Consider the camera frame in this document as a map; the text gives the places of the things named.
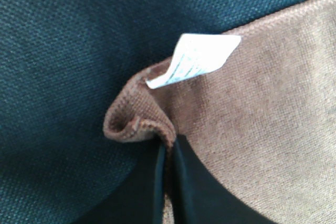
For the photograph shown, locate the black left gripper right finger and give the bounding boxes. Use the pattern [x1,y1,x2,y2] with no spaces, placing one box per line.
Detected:
[171,135,274,223]

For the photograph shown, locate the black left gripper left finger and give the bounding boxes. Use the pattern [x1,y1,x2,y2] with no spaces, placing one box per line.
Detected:
[76,144,165,224]

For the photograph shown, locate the brown microfiber towel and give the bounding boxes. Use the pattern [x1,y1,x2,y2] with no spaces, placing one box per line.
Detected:
[103,0,335,223]

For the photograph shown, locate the black table cloth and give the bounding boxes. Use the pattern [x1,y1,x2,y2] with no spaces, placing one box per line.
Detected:
[1,0,305,223]

